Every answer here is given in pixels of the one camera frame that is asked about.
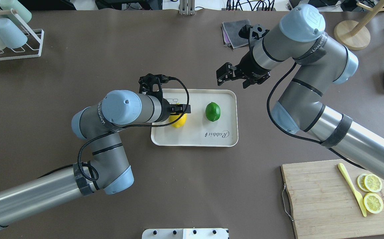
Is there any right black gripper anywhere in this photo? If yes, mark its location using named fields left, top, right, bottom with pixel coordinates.
left=216, top=53, right=270, bottom=89

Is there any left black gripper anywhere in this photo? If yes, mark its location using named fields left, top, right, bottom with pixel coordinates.
left=169, top=104, right=191, bottom=115

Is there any yellow lemon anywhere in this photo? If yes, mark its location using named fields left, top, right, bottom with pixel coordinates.
left=168, top=110, right=187, bottom=128

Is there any green lime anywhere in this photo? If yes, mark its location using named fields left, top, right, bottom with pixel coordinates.
left=205, top=102, right=221, bottom=121

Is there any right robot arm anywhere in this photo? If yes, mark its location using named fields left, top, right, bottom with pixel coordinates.
left=216, top=4, right=384, bottom=179

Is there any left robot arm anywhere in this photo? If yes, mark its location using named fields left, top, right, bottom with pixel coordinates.
left=0, top=90, right=191, bottom=230

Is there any cream rectangular tray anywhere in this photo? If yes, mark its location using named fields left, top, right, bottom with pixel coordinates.
left=150, top=89, right=239, bottom=147

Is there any folded grey cloth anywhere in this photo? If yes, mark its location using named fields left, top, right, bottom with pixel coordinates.
left=222, top=19, right=251, bottom=49

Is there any wooden mug tree stand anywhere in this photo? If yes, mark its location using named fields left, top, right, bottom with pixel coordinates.
left=334, top=0, right=384, bottom=50

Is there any white control box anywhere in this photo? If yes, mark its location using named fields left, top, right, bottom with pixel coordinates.
left=142, top=227, right=230, bottom=239

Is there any yellow plastic knife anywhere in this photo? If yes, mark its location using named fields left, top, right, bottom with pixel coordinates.
left=337, top=162, right=367, bottom=217

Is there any hidden back lemon slice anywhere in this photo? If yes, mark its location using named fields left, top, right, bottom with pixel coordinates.
left=356, top=174, right=370, bottom=192

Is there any upper front lemon slice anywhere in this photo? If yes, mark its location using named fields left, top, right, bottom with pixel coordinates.
left=363, top=174, right=382, bottom=193

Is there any mint green cup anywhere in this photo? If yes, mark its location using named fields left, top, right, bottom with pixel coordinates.
left=0, top=0, right=32, bottom=23

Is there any lower lemon slice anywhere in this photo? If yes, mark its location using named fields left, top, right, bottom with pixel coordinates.
left=363, top=192, right=384, bottom=214

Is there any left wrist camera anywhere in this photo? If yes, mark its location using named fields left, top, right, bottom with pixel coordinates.
left=138, top=74, right=170, bottom=101

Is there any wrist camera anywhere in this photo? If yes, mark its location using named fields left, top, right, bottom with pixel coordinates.
left=138, top=74, right=170, bottom=101
left=239, top=24, right=270, bottom=50

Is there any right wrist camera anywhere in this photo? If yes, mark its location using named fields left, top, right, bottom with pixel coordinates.
left=239, top=24, right=270, bottom=50

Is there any metal bracket post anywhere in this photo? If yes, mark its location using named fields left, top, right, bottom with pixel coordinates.
left=179, top=0, right=195, bottom=15

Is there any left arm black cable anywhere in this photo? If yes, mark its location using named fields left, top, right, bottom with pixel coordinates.
left=38, top=77, right=190, bottom=182

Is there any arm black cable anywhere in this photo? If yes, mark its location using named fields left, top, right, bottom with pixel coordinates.
left=38, top=77, right=190, bottom=182
left=267, top=62, right=367, bottom=170

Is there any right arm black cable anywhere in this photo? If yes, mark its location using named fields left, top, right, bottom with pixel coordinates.
left=267, top=62, right=367, bottom=170

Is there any white wire cup rack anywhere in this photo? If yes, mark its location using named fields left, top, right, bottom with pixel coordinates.
left=0, top=9, right=44, bottom=60

